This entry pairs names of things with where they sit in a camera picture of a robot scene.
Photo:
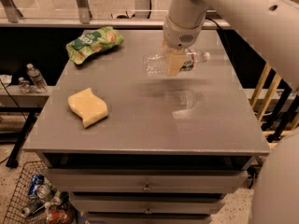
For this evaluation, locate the top drawer knob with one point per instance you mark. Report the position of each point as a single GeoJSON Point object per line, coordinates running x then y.
{"type": "Point", "coordinates": [147, 188]}

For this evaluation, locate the drawer knob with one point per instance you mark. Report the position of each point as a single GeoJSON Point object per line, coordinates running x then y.
{"type": "Point", "coordinates": [147, 188]}
{"type": "Point", "coordinates": [148, 211]}

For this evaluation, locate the upright water bottle on shelf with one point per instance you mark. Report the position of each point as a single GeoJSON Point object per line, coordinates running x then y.
{"type": "Point", "coordinates": [37, 78]}

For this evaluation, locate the small water bottle on shelf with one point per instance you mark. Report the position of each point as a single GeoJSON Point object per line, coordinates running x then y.
{"type": "Point", "coordinates": [24, 85]}

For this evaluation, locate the green chip bag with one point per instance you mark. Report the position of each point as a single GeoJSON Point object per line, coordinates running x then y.
{"type": "Point", "coordinates": [93, 42]}

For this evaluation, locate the grey side bench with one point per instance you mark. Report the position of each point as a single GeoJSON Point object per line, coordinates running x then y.
{"type": "Point", "coordinates": [13, 100]}

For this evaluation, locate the metal railing frame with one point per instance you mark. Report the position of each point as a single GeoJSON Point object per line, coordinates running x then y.
{"type": "Point", "coordinates": [84, 13]}

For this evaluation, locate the clear plastic water bottle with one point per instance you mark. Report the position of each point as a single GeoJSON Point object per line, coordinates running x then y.
{"type": "Point", "coordinates": [156, 64]}

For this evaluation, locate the red soda can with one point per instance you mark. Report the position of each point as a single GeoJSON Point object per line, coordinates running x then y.
{"type": "Point", "coordinates": [59, 217]}

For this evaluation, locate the grey drawer cabinet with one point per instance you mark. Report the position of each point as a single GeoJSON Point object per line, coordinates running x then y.
{"type": "Point", "coordinates": [135, 149]}

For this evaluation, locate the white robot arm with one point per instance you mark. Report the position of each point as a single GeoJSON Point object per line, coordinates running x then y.
{"type": "Point", "coordinates": [270, 27]}

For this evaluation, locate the yellow wooden rack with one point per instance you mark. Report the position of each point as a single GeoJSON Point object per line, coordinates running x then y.
{"type": "Point", "coordinates": [275, 123]}

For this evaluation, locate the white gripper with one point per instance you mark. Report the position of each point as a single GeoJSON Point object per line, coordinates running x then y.
{"type": "Point", "coordinates": [179, 36]}

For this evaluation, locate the silver can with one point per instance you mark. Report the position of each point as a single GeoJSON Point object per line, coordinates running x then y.
{"type": "Point", "coordinates": [44, 192]}

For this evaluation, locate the blue soda can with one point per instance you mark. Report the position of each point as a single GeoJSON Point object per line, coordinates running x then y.
{"type": "Point", "coordinates": [36, 181]}

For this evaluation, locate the wire basket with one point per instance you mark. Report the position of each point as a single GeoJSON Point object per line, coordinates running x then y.
{"type": "Point", "coordinates": [23, 210]}

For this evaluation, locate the yellow sponge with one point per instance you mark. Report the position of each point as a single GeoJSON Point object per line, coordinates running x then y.
{"type": "Point", "coordinates": [88, 107]}

